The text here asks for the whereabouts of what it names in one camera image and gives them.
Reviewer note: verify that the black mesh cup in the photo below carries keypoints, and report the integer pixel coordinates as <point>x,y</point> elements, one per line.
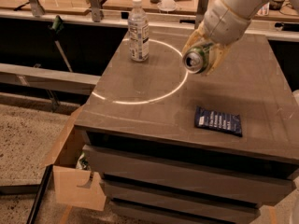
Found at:
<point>276,4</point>

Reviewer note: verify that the green handled tool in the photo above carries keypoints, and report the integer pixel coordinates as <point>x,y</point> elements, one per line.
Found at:
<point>55,29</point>

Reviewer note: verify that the blue snack packet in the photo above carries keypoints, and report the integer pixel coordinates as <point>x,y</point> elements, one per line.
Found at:
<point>217,121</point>

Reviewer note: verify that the cardboard box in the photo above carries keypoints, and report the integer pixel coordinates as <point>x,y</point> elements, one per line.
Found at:
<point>75,187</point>

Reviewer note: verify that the metal rail frame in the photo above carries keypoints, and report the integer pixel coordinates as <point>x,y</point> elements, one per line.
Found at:
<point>47,79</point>

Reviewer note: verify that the clear plastic water bottle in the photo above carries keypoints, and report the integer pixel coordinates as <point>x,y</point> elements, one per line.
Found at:
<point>139,32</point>

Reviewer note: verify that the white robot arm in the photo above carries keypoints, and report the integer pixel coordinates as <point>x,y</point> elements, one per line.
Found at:
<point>246,9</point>

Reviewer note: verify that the green soda can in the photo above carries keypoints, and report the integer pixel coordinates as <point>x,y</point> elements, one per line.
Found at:
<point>198,59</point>

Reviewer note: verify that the grey drawer cabinet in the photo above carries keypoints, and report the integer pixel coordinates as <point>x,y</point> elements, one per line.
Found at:
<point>156,165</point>

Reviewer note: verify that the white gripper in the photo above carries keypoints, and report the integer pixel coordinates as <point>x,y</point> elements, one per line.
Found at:
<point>223,22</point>

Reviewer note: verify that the white bowl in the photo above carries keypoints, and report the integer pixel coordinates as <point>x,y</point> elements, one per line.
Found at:
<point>167,5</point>

